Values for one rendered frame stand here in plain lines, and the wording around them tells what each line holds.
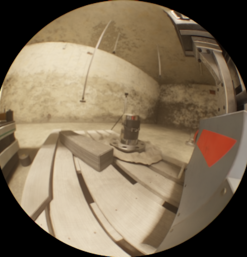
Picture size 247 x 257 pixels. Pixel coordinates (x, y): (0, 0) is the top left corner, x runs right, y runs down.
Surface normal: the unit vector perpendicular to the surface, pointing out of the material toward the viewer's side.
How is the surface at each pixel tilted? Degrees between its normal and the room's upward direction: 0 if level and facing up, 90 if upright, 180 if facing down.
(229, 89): 90
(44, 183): 0
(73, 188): 0
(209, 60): 90
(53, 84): 90
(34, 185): 0
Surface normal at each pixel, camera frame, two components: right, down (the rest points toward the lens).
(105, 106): 0.61, 0.21
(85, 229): 0.11, -0.98
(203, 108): -0.79, 0.02
